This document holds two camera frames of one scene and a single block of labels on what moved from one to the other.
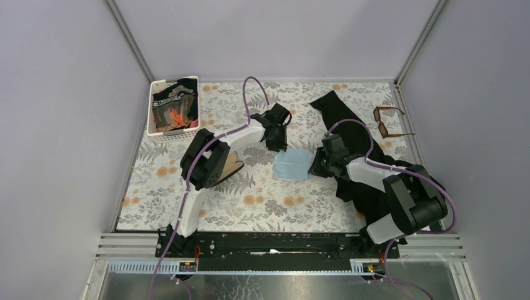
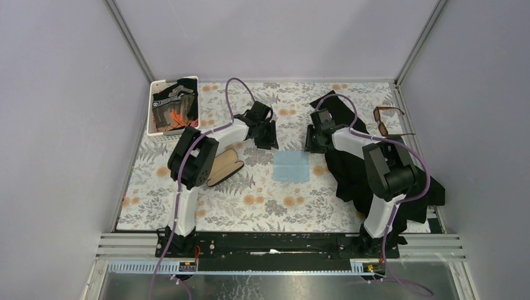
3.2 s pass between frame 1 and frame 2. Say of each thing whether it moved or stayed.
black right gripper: moved
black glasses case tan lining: stayed
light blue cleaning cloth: stayed
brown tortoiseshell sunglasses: stayed
